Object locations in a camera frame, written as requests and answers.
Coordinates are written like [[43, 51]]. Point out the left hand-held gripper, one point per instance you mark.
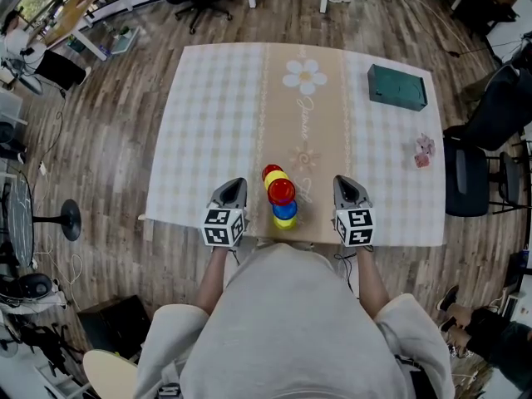
[[222, 227]]

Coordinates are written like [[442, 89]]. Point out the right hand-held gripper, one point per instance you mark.
[[355, 227]]

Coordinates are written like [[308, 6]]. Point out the yellow paper cup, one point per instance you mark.
[[275, 179], [285, 223]]

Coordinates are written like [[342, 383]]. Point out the red paper cup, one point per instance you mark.
[[271, 170], [281, 191]]

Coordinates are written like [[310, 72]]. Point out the blue paper cup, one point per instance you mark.
[[286, 210]]

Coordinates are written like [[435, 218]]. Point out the person's right forearm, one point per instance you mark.
[[372, 283]]

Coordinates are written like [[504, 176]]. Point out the person's left forearm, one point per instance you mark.
[[212, 281]]

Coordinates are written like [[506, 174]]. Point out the person's left shoe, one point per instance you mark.
[[264, 242]]

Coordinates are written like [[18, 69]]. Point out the person's shoe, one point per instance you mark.
[[264, 242], [306, 246]]

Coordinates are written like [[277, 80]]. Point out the checked flower tablecloth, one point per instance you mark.
[[208, 139]]

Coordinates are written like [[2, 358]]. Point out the person's right shoe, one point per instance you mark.
[[306, 246]]

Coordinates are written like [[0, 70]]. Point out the dark green box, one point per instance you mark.
[[397, 87]]

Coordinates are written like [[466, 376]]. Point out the person's white shirt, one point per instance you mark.
[[291, 331]]

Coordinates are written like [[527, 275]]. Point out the black round stand base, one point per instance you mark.
[[70, 218]]

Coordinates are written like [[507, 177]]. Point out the black folding chair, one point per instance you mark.
[[509, 177]]

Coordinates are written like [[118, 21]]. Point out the black floor box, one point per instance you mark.
[[112, 324]]

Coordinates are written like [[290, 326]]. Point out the green floor tray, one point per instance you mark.
[[124, 40]]

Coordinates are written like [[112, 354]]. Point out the dark marble round table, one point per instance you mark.
[[18, 218]]

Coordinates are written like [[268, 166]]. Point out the round wooden stool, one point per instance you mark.
[[110, 374]]

